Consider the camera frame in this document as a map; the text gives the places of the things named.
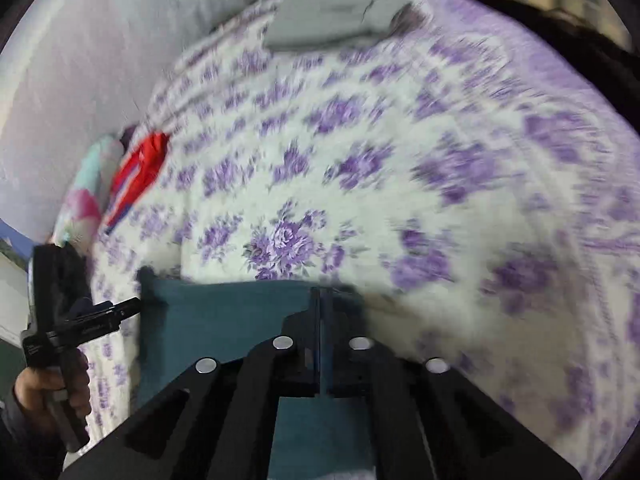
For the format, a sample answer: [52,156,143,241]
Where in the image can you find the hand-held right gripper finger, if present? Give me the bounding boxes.
[320,287,583,480]
[60,287,321,480]

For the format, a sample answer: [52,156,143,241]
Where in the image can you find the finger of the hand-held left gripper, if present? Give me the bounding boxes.
[75,297,142,341]

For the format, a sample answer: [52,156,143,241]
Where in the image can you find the teal pants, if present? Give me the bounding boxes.
[137,267,377,480]

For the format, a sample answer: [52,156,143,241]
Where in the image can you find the person's left forearm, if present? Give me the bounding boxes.
[0,395,67,480]

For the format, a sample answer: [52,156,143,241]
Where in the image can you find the grey folded pants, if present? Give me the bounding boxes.
[263,0,426,53]

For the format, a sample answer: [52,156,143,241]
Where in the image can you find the person's left hand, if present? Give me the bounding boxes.
[13,350,94,432]

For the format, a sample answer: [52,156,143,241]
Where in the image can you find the floral pillow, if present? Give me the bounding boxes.
[52,134,126,257]

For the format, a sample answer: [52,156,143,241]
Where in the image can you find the red striped shorts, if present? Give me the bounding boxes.
[104,131,169,234]

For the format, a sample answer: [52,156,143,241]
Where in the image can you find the purple floral bedspread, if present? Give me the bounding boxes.
[82,0,640,480]

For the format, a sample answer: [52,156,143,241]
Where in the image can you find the white lace headboard cover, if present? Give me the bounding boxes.
[0,0,281,241]

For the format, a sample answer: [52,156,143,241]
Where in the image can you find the dark bed frame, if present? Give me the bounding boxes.
[435,0,640,136]

